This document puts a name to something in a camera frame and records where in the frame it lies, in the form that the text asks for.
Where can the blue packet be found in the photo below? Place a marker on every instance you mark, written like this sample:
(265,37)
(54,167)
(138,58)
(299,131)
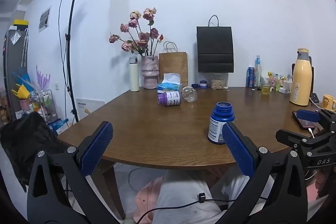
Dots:
(59,124)

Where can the clear glass cup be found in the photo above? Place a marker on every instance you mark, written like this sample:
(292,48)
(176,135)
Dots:
(189,94)

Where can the pink slipper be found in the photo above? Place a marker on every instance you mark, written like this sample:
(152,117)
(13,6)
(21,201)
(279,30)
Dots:
(147,196)

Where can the dried pink roses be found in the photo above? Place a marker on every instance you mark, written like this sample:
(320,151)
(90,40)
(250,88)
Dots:
(139,35)

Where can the yellow mug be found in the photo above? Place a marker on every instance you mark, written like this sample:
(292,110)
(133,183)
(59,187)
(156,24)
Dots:
(328,102)

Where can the blue pill bottle white label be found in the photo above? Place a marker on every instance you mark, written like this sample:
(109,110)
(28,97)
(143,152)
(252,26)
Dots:
(218,123)

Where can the pile of snack packets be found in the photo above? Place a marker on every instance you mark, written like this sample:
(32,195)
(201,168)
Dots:
(274,79)

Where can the purple coral ornament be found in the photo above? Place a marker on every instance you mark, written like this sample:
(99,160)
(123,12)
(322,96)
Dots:
(42,80)

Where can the yellow thermos jug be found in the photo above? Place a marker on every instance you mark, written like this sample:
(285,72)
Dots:
(301,79)

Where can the blue bottle cap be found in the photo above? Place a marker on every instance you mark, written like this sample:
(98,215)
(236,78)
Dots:
(194,85)

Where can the grey refrigerator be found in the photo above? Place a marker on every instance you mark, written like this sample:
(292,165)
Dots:
(14,69)

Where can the glass of yellow drink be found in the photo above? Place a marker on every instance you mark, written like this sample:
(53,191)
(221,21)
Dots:
(265,88)

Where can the wooden table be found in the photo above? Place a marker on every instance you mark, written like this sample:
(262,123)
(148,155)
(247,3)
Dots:
(157,129)

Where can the white thermos bottle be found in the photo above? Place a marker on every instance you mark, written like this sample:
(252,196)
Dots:
(134,74)

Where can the clear plastic bottle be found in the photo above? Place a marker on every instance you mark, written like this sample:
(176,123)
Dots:
(257,70)

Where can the pink marbled vase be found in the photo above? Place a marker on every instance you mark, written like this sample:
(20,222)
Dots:
(150,71)

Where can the red smartphone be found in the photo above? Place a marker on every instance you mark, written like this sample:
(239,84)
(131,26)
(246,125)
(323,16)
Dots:
(304,121)

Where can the brown paper bag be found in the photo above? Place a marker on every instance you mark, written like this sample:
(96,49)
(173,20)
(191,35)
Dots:
(173,66)

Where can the black mesh chair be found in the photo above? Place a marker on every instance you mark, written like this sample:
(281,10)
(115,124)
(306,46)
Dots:
(26,145)

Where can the yellow and blue toys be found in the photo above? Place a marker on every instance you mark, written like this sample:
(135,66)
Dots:
(22,87)

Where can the yellow box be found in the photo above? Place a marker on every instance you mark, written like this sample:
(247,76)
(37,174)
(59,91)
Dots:
(20,22)

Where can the purple pill bottle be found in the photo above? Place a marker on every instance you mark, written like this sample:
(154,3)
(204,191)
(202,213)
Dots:
(169,98)

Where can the blue tissue box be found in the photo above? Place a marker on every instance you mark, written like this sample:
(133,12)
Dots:
(170,83)

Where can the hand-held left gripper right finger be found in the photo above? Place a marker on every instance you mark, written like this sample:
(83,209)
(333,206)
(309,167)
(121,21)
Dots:
(238,148)

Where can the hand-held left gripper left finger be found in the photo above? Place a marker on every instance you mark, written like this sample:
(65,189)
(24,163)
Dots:
(97,144)

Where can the black paper bag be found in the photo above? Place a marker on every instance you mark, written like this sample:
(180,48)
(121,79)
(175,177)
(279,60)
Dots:
(215,49)

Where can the wall poster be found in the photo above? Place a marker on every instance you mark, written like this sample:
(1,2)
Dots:
(44,19)

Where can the person's white trouser legs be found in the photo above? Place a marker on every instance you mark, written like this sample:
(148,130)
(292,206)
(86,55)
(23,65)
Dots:
(183,203)

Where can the white charger block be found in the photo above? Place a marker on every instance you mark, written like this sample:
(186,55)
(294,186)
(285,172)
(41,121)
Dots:
(286,86)

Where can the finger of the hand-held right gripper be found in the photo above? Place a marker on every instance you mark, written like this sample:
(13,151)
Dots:
(307,115)
(291,138)

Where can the white flat box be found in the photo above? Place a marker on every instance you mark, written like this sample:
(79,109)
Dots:
(89,106)

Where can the blue drink can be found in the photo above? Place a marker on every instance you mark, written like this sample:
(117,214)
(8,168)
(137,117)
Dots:
(250,77)

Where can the clear jar of grains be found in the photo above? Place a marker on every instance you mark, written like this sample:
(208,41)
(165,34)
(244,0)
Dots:
(219,81)

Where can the person's right hand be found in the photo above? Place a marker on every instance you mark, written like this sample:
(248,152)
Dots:
(322,183)

